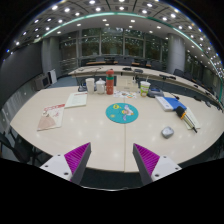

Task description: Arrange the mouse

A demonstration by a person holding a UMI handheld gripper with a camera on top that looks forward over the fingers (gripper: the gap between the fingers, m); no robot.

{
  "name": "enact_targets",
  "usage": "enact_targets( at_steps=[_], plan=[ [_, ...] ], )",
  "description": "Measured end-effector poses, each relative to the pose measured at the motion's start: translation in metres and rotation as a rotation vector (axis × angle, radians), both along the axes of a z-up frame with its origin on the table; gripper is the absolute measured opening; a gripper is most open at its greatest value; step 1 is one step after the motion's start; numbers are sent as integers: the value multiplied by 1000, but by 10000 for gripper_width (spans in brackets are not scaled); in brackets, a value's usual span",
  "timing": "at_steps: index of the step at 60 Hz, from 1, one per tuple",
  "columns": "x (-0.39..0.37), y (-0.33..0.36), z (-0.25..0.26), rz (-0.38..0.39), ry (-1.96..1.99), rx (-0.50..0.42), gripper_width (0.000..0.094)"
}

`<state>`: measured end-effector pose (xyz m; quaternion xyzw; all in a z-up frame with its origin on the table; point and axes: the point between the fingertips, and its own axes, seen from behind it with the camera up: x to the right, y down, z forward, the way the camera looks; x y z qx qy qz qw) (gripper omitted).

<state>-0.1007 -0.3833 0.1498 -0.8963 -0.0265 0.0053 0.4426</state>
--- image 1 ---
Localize white printed document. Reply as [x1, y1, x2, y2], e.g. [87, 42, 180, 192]
[64, 91, 88, 109]

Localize dark office chairs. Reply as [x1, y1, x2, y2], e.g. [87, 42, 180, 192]
[94, 56, 216, 96]

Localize cream cardboard box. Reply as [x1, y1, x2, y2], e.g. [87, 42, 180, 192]
[115, 75, 138, 93]

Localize white paper cup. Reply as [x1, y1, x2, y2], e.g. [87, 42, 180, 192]
[85, 77, 96, 95]

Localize white booklet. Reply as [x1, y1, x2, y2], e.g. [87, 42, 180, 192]
[179, 107, 202, 130]

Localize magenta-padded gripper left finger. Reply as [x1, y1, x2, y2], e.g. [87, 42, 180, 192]
[39, 142, 92, 186]

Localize red bottle with green band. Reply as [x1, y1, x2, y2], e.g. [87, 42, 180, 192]
[105, 69, 115, 96]

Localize round teal cartoon mouse pad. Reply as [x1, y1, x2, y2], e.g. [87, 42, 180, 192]
[105, 102, 140, 125]

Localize white standing board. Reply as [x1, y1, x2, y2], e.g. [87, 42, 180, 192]
[48, 69, 58, 84]

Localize red and white leaflet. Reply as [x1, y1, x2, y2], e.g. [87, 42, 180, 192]
[36, 103, 66, 132]

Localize black microphone with orange ring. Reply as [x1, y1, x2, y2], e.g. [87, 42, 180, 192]
[175, 105, 198, 134]

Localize grey floor cabinet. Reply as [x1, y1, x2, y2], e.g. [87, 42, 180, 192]
[33, 73, 51, 91]

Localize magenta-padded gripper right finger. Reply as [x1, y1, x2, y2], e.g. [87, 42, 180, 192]
[132, 143, 183, 186]

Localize printed drink cup with straw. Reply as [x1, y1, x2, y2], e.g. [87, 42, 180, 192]
[139, 79, 152, 98]

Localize ceiling lights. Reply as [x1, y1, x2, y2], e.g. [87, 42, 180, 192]
[6, 0, 224, 78]

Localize silver computer mouse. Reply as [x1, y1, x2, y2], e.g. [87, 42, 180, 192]
[161, 126, 175, 139]

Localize colourful sticker sheet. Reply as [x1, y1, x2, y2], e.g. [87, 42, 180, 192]
[112, 90, 138, 100]

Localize black conference microphone console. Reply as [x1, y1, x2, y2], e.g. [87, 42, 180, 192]
[147, 87, 165, 99]

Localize white lidded mug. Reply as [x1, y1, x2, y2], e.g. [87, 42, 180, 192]
[95, 78, 107, 95]

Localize blue and white book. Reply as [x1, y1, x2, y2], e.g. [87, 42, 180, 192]
[155, 95, 188, 113]

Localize curved cream conference desk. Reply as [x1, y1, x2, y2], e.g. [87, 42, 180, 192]
[68, 64, 223, 108]

